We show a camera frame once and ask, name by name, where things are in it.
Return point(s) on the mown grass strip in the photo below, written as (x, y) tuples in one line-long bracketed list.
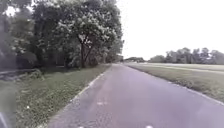
[(190, 78)]

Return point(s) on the row of tall trees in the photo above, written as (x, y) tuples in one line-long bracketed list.
[(63, 33)]

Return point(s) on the grey asphalt path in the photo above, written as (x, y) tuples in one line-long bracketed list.
[(140, 96)]

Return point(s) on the distant row of trees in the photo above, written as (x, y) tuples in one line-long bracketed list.
[(193, 56)]

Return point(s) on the grass verge with weeds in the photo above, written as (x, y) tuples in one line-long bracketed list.
[(43, 93)]

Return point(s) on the robot's own part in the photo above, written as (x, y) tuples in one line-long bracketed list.
[(149, 126)]

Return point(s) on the grey road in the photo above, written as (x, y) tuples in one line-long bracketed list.
[(200, 67)]

